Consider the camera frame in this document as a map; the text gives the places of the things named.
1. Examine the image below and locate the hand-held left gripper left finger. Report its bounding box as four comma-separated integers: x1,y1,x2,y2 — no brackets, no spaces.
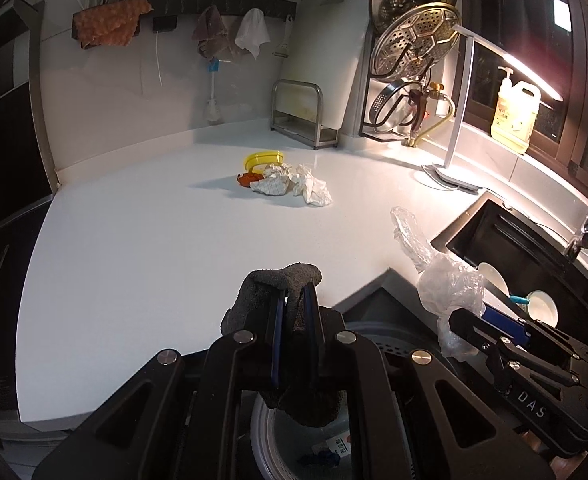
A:
31,296,287,480

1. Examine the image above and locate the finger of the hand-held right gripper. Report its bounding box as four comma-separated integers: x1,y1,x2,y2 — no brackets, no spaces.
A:
446,309,582,391
481,305,588,361

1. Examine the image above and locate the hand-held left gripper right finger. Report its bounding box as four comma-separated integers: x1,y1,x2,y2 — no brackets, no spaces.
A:
301,282,557,480

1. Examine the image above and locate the clear plastic bag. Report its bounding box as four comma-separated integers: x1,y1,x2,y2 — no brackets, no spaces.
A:
391,206,487,361

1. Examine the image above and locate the dark grey sock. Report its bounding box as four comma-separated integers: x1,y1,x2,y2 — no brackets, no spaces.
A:
221,260,347,428

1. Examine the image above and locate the grey perforated trash bin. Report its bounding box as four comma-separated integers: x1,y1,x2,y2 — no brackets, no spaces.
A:
250,321,454,480

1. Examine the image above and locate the blue scrap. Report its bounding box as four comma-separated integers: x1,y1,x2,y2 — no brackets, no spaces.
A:
298,451,337,468

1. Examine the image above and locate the patterned white bowl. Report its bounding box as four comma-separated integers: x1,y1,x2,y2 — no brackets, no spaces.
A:
526,290,559,328

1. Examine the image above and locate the plain white bowl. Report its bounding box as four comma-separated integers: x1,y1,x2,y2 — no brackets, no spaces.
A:
476,261,509,296

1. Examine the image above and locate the black kitchen sink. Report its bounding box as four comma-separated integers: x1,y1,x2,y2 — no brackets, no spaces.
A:
431,192,588,361

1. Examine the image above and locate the white crumpled paper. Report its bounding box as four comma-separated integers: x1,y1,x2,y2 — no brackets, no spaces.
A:
286,164,333,207

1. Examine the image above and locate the checked crumpled paper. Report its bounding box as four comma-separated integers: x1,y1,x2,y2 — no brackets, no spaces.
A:
250,162,295,196

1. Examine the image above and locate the yellow plastic lid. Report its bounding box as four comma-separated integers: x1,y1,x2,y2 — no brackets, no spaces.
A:
245,150,287,171

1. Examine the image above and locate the metal cutting board rack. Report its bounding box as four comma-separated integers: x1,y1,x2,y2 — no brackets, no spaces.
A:
270,80,339,151

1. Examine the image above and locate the white desk lamp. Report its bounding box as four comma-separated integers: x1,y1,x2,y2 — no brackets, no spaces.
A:
414,22,564,193

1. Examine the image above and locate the yellow detergent pump bottle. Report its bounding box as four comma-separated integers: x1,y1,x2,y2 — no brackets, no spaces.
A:
490,66,542,156

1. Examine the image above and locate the glass pot lid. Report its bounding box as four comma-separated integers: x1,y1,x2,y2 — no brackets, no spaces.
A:
371,80,427,128

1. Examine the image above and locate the white bottle brush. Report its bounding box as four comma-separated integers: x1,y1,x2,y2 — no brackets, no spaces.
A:
205,57,223,123

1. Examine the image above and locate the white cutting board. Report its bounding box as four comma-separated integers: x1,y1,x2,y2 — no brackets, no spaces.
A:
278,0,362,131

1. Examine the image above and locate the white peeler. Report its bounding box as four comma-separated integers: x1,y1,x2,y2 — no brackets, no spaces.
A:
272,15,295,57

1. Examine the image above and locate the perforated metal steamer plate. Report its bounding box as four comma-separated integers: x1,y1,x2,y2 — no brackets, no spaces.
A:
374,2,462,81

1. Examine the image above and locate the white rag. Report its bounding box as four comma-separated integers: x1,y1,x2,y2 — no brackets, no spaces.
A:
234,8,271,60

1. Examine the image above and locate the brown grey rag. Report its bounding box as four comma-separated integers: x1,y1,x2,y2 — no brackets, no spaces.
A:
191,5,237,58

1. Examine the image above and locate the black glass range hood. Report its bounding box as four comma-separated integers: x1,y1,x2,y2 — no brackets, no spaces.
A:
0,0,57,241

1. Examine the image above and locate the orange textured cloth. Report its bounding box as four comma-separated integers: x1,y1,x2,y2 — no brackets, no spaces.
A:
72,0,153,51

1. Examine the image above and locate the black wire lid rack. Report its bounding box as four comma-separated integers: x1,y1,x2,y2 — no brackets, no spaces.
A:
358,25,435,142

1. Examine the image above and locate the brass gas valve with hose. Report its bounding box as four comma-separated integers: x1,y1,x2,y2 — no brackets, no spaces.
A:
406,80,457,148

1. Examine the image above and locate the black wall rail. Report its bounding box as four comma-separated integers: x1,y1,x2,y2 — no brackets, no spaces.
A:
74,0,297,41

